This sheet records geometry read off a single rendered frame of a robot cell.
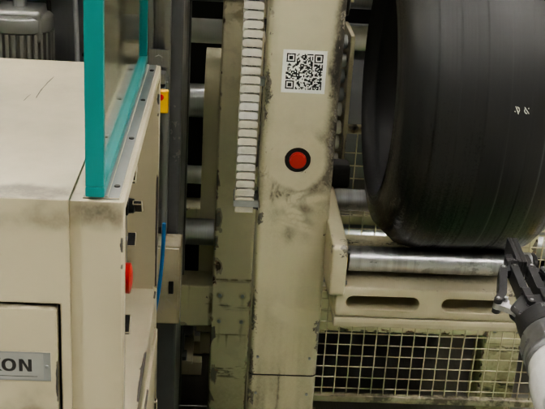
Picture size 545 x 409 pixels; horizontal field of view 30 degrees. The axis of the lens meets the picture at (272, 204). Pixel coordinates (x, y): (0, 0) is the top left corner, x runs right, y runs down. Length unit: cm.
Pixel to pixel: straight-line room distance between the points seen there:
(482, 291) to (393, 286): 16
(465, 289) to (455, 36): 48
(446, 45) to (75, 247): 75
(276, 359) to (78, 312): 91
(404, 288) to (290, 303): 23
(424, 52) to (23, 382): 81
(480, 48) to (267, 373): 77
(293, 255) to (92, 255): 85
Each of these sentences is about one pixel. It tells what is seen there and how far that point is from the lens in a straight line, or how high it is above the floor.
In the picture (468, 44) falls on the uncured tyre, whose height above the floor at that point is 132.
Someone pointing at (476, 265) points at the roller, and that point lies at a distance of 184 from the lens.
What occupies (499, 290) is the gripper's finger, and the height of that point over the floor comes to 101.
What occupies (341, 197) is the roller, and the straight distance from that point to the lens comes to 205.
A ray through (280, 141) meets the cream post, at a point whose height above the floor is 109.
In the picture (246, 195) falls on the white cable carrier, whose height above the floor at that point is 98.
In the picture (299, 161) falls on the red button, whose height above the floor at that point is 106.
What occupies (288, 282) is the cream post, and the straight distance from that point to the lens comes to 189.
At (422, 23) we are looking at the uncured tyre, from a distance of 162.
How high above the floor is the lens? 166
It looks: 22 degrees down
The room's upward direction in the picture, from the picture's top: 4 degrees clockwise
